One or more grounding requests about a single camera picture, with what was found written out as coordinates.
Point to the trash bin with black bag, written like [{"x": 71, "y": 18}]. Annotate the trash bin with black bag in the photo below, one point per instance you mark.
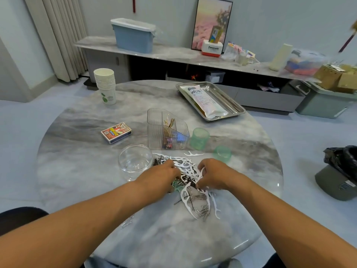
[{"x": 337, "y": 173}]

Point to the colourful small packet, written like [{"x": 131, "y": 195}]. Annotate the colourful small packet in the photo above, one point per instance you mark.
[{"x": 251, "y": 54}]

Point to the grey cabinet with marble top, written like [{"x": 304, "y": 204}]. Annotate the grey cabinet with marble top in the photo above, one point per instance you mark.
[{"x": 162, "y": 51}]

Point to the white box in cabinet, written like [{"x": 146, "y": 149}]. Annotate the white box in cabinet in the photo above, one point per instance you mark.
[{"x": 215, "y": 77}]

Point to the grey green storage bin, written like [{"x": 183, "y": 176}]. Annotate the grey green storage bin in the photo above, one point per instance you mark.
[{"x": 326, "y": 103}]

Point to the beige curtain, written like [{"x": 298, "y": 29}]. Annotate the beige curtain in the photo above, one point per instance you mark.
[{"x": 56, "y": 33}]

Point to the blue storage box white lid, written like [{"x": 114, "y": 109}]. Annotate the blue storage box white lid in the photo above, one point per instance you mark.
[{"x": 133, "y": 36}]

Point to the white and red small box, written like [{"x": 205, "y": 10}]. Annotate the white and red small box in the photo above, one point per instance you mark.
[{"x": 212, "y": 49}]

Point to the person's right hand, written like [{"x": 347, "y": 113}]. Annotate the person's right hand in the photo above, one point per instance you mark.
[{"x": 217, "y": 174}]

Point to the colourful matchbox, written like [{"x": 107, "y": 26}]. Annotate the colourful matchbox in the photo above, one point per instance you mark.
[{"x": 116, "y": 132}]

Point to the pale green plastic lid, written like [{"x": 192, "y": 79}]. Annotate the pale green plastic lid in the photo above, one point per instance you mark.
[{"x": 223, "y": 154}]

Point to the loose papers in cabinet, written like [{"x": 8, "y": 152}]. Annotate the loose papers in cabinet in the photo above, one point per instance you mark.
[{"x": 269, "y": 87}]

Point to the metal tray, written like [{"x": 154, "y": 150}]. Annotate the metal tray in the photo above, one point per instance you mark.
[{"x": 234, "y": 106}]

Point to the person's left hand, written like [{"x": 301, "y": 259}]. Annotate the person's left hand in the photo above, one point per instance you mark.
[{"x": 159, "y": 178}]

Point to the clear storage box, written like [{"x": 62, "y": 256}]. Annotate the clear storage box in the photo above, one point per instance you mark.
[{"x": 307, "y": 63}]

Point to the clear round plastic bowl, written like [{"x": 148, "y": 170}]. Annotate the clear round plastic bowl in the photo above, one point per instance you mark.
[{"x": 135, "y": 162}]

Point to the translucent green plastic cup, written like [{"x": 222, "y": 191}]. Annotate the translucent green plastic cup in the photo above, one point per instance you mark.
[{"x": 199, "y": 139}]

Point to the clear printed plastic bag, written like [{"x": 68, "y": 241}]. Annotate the clear printed plastic bag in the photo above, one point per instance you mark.
[{"x": 207, "y": 101}]

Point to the person's left forearm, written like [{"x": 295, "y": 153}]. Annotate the person's left forearm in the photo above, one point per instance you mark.
[{"x": 67, "y": 234}]

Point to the small colourful box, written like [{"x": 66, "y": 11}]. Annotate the small colourful box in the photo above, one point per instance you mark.
[{"x": 216, "y": 34}]

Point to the framed pink picture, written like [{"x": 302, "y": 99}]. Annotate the framed pink picture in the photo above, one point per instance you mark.
[{"x": 205, "y": 22}]

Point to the pile of floss picks and clips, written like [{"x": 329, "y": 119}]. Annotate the pile of floss picks and clips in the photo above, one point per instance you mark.
[{"x": 195, "y": 201}]

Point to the person's right forearm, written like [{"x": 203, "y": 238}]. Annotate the person's right forearm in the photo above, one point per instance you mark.
[{"x": 295, "y": 229}]

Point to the cream paper roll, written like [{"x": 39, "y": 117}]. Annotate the cream paper roll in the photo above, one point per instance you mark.
[{"x": 281, "y": 57}]

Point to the group of white paper cups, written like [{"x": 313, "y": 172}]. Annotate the group of white paper cups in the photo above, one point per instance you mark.
[{"x": 105, "y": 86}]

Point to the clear ribbed organizer box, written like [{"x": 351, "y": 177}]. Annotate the clear ribbed organizer box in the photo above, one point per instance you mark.
[{"x": 159, "y": 128}]

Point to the cardboard box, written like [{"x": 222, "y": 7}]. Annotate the cardboard box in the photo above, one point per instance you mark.
[{"x": 337, "y": 78}]

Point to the clear bag of snacks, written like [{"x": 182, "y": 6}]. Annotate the clear bag of snacks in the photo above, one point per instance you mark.
[{"x": 230, "y": 51}]

